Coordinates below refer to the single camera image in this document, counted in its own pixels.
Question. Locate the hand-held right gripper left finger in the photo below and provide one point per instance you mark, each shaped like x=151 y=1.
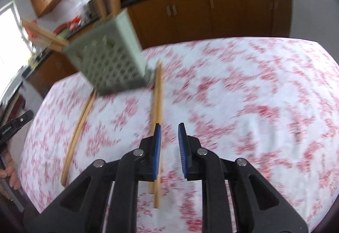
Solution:
x=156 y=153

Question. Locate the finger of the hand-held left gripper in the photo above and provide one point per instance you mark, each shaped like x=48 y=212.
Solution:
x=22 y=119

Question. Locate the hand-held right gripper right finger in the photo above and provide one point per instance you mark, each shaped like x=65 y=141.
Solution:
x=182 y=153

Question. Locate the green perforated utensil holder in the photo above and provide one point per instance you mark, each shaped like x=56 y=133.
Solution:
x=111 y=63

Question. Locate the person's left hand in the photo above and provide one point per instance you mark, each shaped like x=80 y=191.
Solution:
x=12 y=169

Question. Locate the floral red white tablecloth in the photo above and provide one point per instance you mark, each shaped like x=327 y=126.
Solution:
x=238 y=129

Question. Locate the red basin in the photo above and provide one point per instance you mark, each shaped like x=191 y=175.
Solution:
x=66 y=25

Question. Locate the row of lower wooden cabinets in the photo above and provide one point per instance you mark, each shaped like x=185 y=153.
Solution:
x=212 y=15

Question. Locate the sliding window with white frame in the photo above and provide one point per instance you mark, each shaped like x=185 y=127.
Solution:
x=10 y=42

